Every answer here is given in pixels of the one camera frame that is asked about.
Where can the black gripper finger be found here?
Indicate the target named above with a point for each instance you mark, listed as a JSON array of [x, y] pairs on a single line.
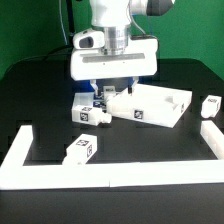
[[95, 87], [134, 81]]

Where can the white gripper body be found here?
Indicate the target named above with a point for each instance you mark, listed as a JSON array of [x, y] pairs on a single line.
[[139, 59]]

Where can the white square tabletop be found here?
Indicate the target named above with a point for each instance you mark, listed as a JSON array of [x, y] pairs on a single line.
[[150, 104]]

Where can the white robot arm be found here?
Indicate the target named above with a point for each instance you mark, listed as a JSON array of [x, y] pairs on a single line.
[[108, 50]]

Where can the white tag sheet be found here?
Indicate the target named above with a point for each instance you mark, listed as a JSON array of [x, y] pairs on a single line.
[[89, 99]]

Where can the white U-shaped fence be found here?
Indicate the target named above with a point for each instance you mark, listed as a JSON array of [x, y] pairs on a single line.
[[15, 175]]

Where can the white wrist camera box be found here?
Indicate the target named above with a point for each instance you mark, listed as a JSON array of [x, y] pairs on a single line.
[[89, 39]]

